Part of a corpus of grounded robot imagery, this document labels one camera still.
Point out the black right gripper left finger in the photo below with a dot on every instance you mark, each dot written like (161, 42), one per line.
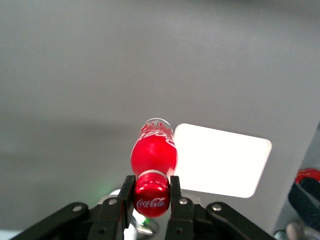
(110, 217)

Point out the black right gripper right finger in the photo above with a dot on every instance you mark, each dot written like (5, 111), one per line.
(181, 215)

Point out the red coke bottle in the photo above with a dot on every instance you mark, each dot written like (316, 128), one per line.
(153, 160)

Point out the white rectangular tray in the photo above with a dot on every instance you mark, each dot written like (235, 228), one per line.
(220, 160)

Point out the black blurry object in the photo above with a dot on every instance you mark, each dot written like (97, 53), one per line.
(306, 200)

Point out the red blurry object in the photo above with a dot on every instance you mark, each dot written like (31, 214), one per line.
(308, 174)

